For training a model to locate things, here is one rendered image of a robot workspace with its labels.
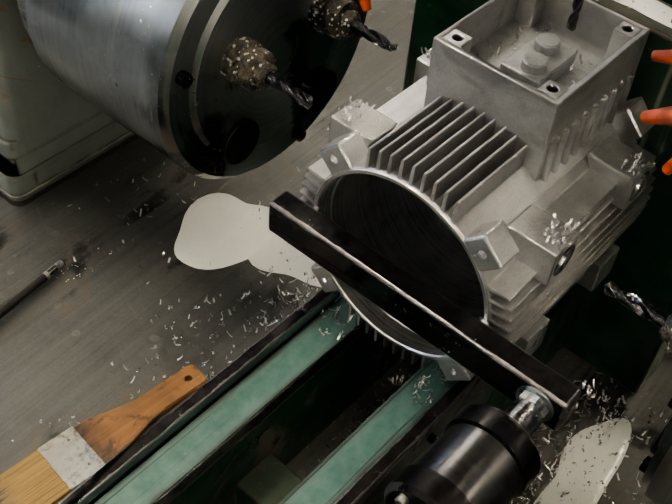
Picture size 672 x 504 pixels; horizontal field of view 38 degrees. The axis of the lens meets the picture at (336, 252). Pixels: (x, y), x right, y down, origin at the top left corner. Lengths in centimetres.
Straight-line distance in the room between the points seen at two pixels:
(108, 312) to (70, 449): 15
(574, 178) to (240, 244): 40
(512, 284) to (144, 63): 32
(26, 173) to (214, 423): 41
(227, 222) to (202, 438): 35
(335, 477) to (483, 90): 28
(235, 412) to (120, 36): 29
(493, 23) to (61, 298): 48
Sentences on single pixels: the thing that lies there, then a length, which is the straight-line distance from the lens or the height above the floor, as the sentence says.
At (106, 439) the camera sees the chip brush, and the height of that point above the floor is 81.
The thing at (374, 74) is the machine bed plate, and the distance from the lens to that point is 122.
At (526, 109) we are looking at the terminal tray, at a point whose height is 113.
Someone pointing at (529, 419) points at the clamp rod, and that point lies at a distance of 63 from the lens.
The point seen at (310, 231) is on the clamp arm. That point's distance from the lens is 70.
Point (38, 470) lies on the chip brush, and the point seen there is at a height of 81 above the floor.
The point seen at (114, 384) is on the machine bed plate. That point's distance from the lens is 90.
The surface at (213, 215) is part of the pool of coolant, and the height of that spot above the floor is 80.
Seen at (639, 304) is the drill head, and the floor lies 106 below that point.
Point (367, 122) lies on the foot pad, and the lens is 71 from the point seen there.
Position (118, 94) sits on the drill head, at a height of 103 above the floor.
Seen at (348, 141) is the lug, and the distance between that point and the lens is 67.
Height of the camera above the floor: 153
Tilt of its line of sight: 47 degrees down
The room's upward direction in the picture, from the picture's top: 5 degrees clockwise
